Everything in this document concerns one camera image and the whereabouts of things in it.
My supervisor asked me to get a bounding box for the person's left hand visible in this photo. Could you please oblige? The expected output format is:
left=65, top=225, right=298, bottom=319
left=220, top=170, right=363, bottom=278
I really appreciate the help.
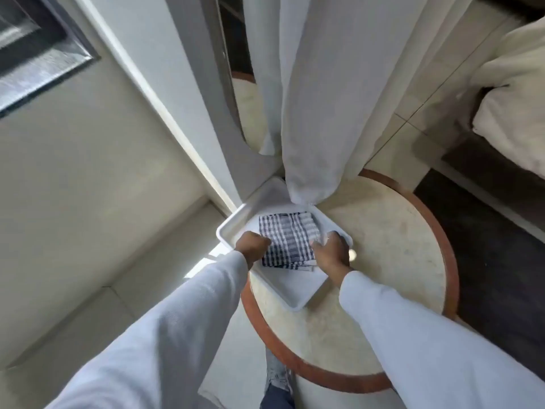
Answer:
left=234, top=231, right=272, bottom=270

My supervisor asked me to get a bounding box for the person's right hand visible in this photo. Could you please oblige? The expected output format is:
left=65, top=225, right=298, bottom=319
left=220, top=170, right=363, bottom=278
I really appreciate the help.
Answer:
left=312, top=231, right=351, bottom=288

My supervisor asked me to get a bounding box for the blue white checked cloth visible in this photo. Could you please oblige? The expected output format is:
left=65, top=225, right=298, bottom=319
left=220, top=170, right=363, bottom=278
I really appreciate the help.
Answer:
left=258, top=212, right=324, bottom=272

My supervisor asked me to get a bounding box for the person's right forearm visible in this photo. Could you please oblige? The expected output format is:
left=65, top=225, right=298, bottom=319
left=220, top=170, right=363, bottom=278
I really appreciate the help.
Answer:
left=338, top=270, right=545, bottom=409

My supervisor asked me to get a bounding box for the person's left forearm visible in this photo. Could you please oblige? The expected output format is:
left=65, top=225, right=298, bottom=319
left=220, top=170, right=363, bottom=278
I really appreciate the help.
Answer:
left=43, top=250, right=252, bottom=409

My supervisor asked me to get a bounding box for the white rectangular tray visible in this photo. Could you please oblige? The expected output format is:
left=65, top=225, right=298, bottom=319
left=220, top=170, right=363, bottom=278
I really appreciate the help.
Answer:
left=216, top=176, right=354, bottom=312

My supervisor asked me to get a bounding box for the round table with wooden rim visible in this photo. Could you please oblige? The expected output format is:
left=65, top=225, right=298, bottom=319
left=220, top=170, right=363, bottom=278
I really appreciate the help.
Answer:
left=240, top=168, right=461, bottom=395

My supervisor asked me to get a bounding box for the person's grey shoe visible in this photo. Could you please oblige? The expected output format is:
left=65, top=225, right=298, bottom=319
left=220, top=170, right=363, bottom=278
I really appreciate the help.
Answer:
left=264, top=347, right=295, bottom=394

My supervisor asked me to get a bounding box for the white curtain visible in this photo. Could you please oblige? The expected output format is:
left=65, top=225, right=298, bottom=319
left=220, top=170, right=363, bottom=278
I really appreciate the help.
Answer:
left=240, top=0, right=474, bottom=206

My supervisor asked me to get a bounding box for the person's blue trouser leg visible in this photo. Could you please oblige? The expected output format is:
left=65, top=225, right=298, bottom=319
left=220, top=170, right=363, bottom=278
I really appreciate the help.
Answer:
left=259, top=384, right=296, bottom=409

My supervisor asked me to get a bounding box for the cream bed duvet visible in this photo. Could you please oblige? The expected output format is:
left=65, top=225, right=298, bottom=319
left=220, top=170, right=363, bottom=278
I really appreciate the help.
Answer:
left=470, top=14, right=545, bottom=180

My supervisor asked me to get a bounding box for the dark framed window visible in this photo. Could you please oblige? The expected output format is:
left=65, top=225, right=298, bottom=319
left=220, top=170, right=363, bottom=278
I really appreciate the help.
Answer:
left=0, top=0, right=101, bottom=120

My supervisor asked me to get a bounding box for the dark wooden bed frame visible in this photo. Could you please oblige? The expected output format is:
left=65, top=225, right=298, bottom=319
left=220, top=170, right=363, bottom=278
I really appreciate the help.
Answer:
left=442, top=87, right=545, bottom=228

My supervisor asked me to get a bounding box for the wall mirror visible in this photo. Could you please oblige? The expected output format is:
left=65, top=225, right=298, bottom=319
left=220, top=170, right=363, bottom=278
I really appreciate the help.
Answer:
left=200, top=0, right=282, bottom=156

